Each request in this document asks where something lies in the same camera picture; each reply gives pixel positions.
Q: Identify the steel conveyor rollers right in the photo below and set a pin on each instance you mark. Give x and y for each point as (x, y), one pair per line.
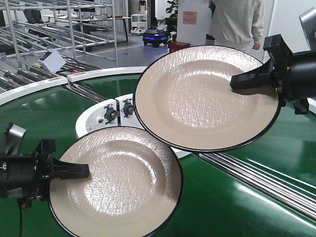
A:
(285, 189)

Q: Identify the person in beige clothes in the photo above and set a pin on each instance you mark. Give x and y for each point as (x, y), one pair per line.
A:
(237, 23)

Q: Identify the metal roller rack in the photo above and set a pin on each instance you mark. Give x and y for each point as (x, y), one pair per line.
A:
(37, 39)

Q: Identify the steel conveyor rollers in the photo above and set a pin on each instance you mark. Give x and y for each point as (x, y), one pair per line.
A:
(84, 92)
(285, 189)

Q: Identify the white outer conveyor rim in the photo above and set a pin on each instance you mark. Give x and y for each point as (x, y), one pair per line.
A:
(21, 91)

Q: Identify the steel conveyor rollers left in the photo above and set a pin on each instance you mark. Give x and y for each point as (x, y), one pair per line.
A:
(84, 92)

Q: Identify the green conveyor belt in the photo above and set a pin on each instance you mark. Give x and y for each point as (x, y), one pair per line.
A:
(214, 204)

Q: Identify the beige plate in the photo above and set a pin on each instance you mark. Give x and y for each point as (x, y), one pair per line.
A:
(185, 100)
(134, 188)

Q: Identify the blue-lit mobile robot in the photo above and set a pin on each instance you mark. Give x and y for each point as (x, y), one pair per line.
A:
(154, 36)

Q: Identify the white control box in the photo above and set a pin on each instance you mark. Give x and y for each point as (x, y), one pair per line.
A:
(52, 61)

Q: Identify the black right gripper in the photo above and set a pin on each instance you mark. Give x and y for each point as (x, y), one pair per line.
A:
(294, 73)

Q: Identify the green potted plant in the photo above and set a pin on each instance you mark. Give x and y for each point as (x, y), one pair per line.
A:
(171, 20)

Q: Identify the red fire extinguisher box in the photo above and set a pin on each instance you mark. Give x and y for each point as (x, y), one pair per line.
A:
(176, 45)

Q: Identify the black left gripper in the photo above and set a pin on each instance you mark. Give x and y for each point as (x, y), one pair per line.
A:
(26, 176)

